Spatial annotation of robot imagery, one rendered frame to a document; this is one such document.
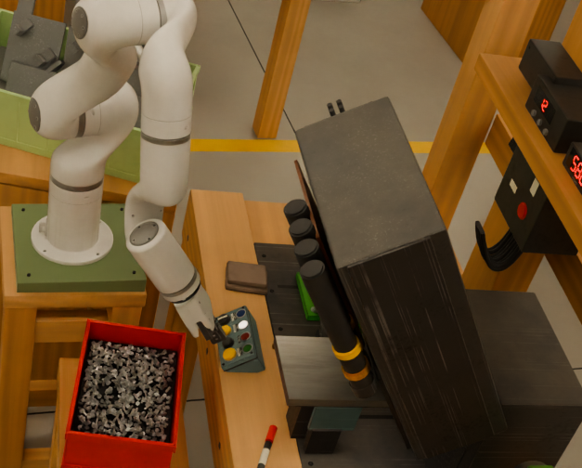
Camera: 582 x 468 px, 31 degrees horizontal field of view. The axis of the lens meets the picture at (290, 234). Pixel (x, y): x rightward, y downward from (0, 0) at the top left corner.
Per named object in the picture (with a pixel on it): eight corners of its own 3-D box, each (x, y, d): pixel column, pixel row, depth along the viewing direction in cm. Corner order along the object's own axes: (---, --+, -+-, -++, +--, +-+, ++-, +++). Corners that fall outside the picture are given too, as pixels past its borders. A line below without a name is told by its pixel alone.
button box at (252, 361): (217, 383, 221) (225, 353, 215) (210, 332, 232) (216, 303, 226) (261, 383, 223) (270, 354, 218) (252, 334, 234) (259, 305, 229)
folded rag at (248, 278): (266, 274, 246) (268, 265, 245) (266, 296, 240) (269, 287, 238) (225, 267, 245) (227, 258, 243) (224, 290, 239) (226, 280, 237)
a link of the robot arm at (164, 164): (119, 109, 192) (117, 250, 206) (152, 142, 180) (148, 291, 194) (163, 103, 196) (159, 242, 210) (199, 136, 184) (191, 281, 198)
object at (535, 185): (519, 253, 198) (548, 190, 188) (491, 198, 210) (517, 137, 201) (576, 256, 201) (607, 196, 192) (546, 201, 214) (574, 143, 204)
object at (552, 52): (542, 108, 200) (556, 77, 196) (516, 67, 211) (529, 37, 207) (575, 111, 202) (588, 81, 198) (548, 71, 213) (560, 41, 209)
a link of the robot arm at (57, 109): (104, 142, 228) (32, 152, 220) (89, 93, 230) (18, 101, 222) (177, 31, 185) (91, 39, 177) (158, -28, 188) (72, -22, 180)
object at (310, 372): (285, 409, 187) (289, 398, 185) (271, 345, 199) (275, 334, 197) (481, 413, 198) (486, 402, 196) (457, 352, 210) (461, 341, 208)
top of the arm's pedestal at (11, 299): (3, 308, 231) (4, 295, 229) (-2, 217, 254) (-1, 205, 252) (145, 307, 241) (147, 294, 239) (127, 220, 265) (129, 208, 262)
